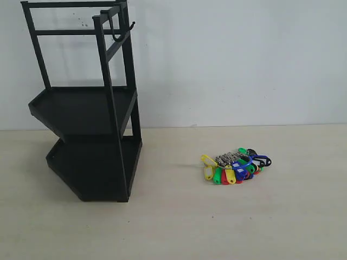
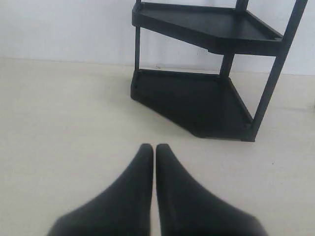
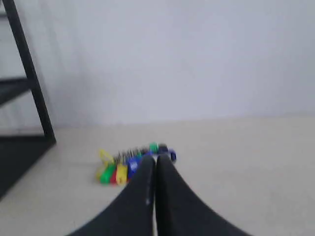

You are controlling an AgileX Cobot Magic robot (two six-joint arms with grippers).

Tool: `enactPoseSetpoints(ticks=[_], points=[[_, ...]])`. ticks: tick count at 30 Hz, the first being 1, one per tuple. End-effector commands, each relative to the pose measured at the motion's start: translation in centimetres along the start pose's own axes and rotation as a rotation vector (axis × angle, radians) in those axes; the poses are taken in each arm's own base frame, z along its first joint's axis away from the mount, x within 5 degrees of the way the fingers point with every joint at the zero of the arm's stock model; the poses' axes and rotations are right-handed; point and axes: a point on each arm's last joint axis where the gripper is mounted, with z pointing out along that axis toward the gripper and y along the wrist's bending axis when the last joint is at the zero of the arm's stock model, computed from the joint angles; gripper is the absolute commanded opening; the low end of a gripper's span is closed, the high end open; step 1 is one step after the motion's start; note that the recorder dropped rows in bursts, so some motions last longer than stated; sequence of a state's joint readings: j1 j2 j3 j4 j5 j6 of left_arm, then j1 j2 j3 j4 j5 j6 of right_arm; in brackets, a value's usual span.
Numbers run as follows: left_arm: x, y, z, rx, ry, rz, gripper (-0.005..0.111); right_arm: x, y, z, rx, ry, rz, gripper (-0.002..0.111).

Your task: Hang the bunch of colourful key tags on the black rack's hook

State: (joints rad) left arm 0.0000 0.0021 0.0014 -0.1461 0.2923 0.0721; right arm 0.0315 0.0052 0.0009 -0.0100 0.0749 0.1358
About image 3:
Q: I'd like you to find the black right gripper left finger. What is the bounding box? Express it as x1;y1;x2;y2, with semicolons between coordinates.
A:
70;155;156;236

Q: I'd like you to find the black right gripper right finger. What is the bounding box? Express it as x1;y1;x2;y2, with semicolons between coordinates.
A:
156;154;249;236

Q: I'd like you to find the key ring with colourful tags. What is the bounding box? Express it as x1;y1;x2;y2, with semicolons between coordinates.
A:
95;142;177;185

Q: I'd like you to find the black two-tier shelf rack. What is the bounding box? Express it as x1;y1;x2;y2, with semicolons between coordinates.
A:
0;0;56;197

